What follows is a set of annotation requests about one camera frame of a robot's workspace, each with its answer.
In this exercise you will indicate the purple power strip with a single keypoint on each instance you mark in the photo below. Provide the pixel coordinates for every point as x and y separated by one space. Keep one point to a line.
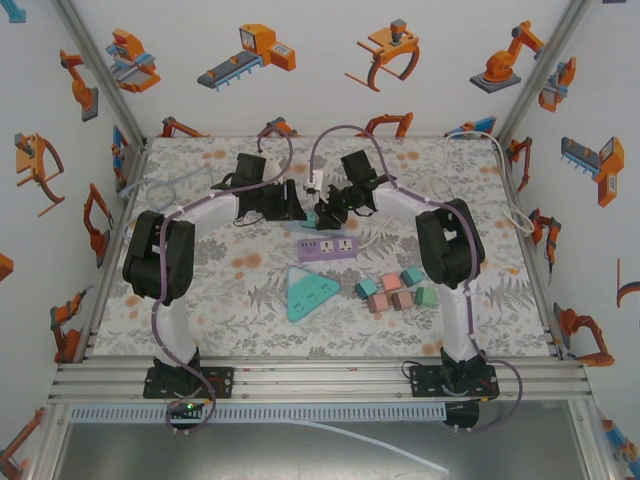
325 256

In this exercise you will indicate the teal triangular power strip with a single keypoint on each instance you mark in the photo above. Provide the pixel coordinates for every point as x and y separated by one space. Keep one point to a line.
305 290

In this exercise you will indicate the brownish pink plug adapter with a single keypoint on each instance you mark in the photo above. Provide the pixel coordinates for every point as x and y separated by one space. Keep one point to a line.
402 301

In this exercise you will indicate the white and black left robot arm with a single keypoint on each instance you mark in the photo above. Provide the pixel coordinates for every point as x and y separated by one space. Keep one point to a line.
160 255

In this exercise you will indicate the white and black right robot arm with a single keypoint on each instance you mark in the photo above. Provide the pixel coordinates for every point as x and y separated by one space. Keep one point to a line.
450 245

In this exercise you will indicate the floral patterned table mat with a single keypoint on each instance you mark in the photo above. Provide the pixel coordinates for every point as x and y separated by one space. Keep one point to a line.
350 340

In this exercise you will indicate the small board with green light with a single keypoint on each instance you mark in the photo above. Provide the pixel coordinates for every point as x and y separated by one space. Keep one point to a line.
187 407

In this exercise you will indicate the clear plastic tube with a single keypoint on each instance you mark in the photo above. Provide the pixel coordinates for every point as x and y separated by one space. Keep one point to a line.
380 442

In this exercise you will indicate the aluminium front frame rails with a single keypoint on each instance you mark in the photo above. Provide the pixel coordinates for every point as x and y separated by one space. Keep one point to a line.
320 385

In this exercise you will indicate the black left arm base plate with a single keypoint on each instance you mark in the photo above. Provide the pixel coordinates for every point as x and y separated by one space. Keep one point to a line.
220 382

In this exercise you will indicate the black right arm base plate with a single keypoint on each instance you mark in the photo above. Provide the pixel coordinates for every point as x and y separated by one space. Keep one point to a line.
422 382

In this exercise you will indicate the aluminium side rail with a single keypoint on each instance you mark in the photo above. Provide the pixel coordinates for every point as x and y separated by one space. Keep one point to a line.
102 310
533 265

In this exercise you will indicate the aluminium corner post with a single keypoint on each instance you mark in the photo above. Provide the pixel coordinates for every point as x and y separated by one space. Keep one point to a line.
102 75
538 75

